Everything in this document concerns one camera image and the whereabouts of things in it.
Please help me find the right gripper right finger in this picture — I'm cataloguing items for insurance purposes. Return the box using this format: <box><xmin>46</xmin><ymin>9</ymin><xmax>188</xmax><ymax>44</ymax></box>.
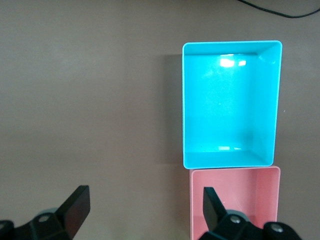
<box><xmin>198</xmin><ymin>186</ymin><xmax>266</xmax><ymax>240</ymax></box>

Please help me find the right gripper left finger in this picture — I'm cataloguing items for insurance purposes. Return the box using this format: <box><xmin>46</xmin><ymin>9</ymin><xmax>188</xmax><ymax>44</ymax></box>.
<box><xmin>13</xmin><ymin>184</ymin><xmax>91</xmax><ymax>240</ymax></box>

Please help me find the pink plastic bin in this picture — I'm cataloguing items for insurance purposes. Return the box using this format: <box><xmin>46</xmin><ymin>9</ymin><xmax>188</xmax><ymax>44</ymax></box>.
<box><xmin>189</xmin><ymin>166</ymin><xmax>282</xmax><ymax>240</ymax></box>

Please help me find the blue plastic bin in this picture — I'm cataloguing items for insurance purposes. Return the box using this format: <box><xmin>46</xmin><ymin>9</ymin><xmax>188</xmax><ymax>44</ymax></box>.
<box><xmin>181</xmin><ymin>39</ymin><xmax>283</xmax><ymax>170</ymax></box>

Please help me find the long black loop cable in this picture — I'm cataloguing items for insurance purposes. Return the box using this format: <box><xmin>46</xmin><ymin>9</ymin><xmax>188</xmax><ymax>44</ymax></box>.
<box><xmin>237</xmin><ymin>0</ymin><xmax>320</xmax><ymax>19</ymax></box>

